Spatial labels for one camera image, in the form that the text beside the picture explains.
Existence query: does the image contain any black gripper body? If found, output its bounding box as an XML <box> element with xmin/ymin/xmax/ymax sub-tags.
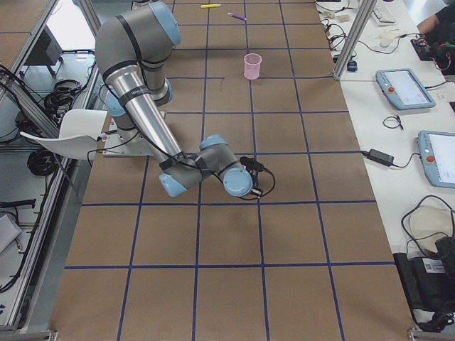
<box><xmin>240</xmin><ymin>156</ymin><xmax>264</xmax><ymax>197</ymax></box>

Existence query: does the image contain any purple marker pen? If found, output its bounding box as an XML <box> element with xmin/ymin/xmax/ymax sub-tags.
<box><xmin>227</xmin><ymin>12</ymin><xmax>247</xmax><ymax>21</ymax></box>

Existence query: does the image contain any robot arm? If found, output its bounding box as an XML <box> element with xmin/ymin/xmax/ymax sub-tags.
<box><xmin>95</xmin><ymin>1</ymin><xmax>263</xmax><ymax>197</ymax></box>

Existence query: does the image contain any pink mesh cup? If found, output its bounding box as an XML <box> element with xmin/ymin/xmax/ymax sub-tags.
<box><xmin>244</xmin><ymin>53</ymin><xmax>262</xmax><ymax>80</ymax></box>

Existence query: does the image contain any black power adapter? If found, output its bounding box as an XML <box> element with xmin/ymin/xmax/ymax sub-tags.
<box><xmin>360</xmin><ymin>148</ymin><xmax>394</xmax><ymax>167</ymax></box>

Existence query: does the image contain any yellow marker pen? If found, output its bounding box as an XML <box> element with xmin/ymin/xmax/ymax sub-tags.
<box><xmin>200</xmin><ymin>4</ymin><xmax>222</xmax><ymax>9</ymax></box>

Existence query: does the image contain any teach pendant far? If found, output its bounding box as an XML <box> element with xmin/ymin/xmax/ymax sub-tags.
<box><xmin>375</xmin><ymin>68</ymin><xmax>436</xmax><ymax>110</ymax></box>

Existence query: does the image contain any teach pendant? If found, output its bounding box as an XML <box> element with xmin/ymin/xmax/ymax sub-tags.
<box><xmin>417</xmin><ymin>131</ymin><xmax>454</xmax><ymax>188</ymax></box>
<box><xmin>375</xmin><ymin>68</ymin><xmax>436</xmax><ymax>110</ymax></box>

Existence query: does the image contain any white chair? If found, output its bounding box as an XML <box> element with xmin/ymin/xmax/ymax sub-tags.
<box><xmin>20</xmin><ymin>109</ymin><xmax>107</xmax><ymax>161</ymax></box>

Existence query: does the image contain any teach pendant near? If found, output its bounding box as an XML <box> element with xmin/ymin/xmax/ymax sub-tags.
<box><xmin>417</xmin><ymin>131</ymin><xmax>454</xmax><ymax>188</ymax></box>

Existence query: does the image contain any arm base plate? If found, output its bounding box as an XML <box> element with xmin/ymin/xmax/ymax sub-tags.
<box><xmin>103</xmin><ymin>113</ymin><xmax>152</xmax><ymax>157</ymax></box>

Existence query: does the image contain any aluminium frame post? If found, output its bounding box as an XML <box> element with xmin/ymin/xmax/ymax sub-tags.
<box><xmin>333</xmin><ymin>0</ymin><xmax>376</xmax><ymax>81</ymax></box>

